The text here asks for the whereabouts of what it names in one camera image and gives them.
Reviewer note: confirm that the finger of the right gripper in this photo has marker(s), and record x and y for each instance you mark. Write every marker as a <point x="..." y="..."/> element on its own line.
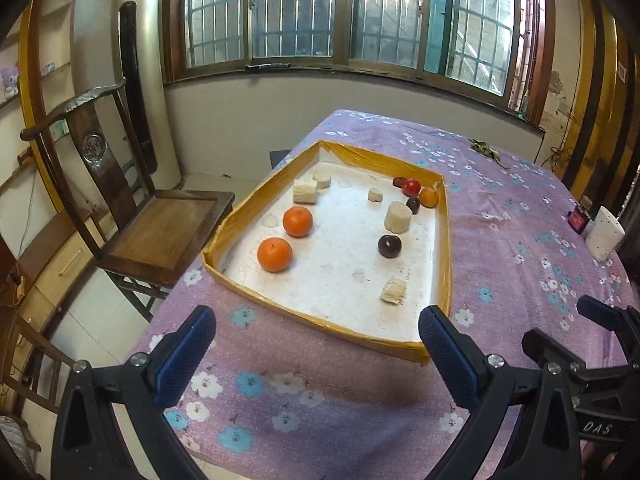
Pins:
<point x="624" y="323"/>
<point x="623" y="379"/>

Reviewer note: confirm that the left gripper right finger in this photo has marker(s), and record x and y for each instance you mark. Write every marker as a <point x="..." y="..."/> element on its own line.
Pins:
<point x="544" y="443"/>

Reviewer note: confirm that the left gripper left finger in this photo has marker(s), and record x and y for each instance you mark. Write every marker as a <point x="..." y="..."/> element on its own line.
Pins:
<point x="88" y="443"/>

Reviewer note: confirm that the large orange mandarin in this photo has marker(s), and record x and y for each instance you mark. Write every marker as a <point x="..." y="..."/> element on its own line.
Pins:
<point x="274" y="254"/>

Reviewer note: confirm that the cream sugarcane block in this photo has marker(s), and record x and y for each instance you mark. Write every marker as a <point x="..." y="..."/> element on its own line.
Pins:
<point x="394" y="291"/>

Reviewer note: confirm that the small orange kumquat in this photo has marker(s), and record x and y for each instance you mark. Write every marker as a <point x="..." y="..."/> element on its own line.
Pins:
<point x="428" y="197"/>

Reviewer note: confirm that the dark plum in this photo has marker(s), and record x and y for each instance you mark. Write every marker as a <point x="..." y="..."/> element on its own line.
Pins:
<point x="413" y="203"/>

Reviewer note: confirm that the dark purple passion fruit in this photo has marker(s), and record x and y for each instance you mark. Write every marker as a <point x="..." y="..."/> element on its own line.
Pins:
<point x="389" y="246"/>

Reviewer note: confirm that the large cream sugarcane cylinder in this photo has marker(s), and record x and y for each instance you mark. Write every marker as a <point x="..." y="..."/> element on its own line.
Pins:
<point x="398" y="218"/>

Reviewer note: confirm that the red tomato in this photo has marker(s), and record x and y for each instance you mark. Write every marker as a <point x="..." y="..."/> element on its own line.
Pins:
<point x="411" y="187"/>

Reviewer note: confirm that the cream sugarcane chunk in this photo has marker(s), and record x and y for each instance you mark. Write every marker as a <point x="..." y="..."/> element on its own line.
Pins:
<point x="305" y="192"/>

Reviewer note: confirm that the dark red jujube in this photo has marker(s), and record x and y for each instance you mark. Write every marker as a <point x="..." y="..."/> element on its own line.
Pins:
<point x="398" y="181"/>

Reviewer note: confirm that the small cream sugarcane piece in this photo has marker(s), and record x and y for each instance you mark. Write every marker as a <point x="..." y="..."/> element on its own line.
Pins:
<point x="322" y="179"/>

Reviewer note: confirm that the tiny cream sugarcane piece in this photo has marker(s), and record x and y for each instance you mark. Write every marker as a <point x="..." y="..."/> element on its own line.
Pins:
<point x="375" y="195"/>

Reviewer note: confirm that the right hand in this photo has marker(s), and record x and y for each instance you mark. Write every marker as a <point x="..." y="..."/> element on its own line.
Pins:
<point x="597" y="459"/>

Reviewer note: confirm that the white speckled mug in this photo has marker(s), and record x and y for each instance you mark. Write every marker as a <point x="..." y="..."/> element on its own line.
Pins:
<point x="605" y="235"/>

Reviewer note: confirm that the dark red jar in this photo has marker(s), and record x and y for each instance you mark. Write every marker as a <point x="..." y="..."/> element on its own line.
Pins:
<point x="578" y="219"/>

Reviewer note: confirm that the wooden chair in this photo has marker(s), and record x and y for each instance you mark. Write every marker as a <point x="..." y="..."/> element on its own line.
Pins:
<point x="157" y="239"/>

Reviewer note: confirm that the green leafy sprig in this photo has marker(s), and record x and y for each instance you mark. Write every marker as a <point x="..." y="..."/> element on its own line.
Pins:
<point x="485" y="149"/>

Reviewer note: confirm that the green bottle on sill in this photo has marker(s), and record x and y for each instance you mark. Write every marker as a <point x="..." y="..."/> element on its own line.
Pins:
<point x="522" y="110"/>

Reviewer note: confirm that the yellow cardboard tray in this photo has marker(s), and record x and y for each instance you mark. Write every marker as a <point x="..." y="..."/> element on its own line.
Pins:
<point x="336" y="276"/>

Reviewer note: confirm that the dark stool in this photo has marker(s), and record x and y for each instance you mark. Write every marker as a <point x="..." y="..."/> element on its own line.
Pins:
<point x="277" y="156"/>

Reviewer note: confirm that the barred window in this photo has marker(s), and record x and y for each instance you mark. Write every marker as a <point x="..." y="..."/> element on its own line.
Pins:
<point x="488" y="51"/>

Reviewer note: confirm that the standing air conditioner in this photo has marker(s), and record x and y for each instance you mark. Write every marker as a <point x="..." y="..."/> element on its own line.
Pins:
<point x="137" y="59"/>

